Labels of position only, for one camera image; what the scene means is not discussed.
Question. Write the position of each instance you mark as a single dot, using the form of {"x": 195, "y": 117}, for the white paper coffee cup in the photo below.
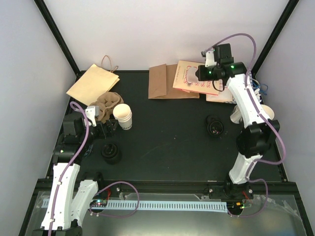
{"x": 123, "y": 114}

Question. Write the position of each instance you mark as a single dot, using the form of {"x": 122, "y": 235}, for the stack of paper cups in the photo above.
{"x": 268, "y": 111}

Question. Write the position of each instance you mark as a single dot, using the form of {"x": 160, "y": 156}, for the black cup lid stack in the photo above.
{"x": 214, "y": 126}

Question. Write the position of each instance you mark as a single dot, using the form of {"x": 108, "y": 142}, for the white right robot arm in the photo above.
{"x": 259, "y": 130}

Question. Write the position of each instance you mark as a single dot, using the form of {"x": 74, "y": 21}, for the white plastic cutlery bunch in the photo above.
{"x": 236, "y": 116}

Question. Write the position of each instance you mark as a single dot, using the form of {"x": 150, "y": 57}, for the red blue patterned bag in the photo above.
{"x": 258, "y": 88}

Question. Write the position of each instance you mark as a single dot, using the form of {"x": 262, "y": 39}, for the stack of black lids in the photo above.
{"x": 111, "y": 153}

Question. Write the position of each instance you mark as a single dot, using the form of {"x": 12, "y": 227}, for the brown pulp cup carrier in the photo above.
{"x": 106, "y": 103}

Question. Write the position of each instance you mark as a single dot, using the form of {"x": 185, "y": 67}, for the brown kraft paper bag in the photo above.
{"x": 161, "y": 79}

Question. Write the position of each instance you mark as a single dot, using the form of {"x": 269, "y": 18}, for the tan paper bag with handles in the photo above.
{"x": 92, "y": 84}

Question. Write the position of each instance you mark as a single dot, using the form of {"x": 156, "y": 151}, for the cake print paper bag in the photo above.
{"x": 186, "y": 79}

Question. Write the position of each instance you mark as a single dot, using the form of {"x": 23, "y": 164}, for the white perforated front rail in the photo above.
{"x": 158, "y": 205}

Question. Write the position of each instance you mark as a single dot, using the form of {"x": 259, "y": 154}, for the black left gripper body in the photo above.
{"x": 103, "y": 134}

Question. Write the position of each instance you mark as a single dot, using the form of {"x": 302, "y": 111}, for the white paper bag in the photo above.
{"x": 222, "y": 97}

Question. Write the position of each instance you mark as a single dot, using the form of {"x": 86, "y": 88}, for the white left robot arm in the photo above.
{"x": 66, "y": 209}

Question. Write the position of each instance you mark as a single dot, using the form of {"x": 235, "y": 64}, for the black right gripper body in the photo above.
{"x": 208, "y": 76}

